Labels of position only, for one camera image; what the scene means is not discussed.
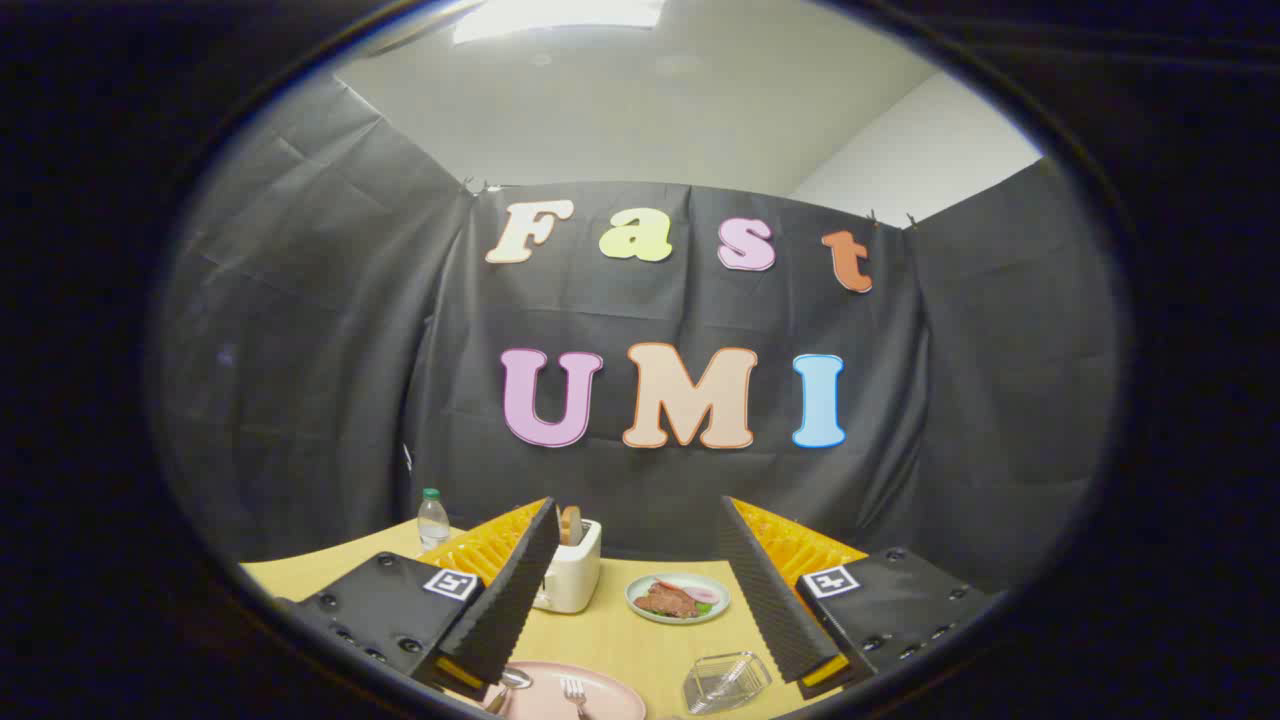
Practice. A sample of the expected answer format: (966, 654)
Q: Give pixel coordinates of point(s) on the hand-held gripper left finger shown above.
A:
(515, 590)

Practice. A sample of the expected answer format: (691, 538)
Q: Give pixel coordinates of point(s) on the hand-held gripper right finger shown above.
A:
(765, 600)

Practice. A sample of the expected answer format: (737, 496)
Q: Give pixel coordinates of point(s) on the metal spoon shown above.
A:
(515, 680)

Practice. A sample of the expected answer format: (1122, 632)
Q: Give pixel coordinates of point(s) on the metal fork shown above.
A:
(573, 692)

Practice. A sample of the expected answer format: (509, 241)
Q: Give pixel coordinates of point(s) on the light green plate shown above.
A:
(715, 608)

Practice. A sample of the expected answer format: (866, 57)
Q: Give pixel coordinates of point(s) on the white toaster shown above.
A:
(570, 580)

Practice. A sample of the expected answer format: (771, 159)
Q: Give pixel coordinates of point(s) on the pink ham slice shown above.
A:
(703, 594)

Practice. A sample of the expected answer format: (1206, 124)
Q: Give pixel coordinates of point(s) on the toast bread slice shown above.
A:
(570, 522)

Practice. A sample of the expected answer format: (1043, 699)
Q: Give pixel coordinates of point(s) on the clear drain basket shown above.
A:
(725, 680)

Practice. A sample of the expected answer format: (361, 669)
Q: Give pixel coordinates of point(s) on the brown meat slice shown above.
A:
(665, 600)

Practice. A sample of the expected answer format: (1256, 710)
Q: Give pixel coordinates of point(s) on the clear water bottle green cap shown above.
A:
(433, 520)

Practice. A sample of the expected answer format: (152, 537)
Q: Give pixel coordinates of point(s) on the pink plate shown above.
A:
(540, 698)

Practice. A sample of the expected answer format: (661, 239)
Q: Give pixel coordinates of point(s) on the ceiling light panel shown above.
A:
(560, 15)

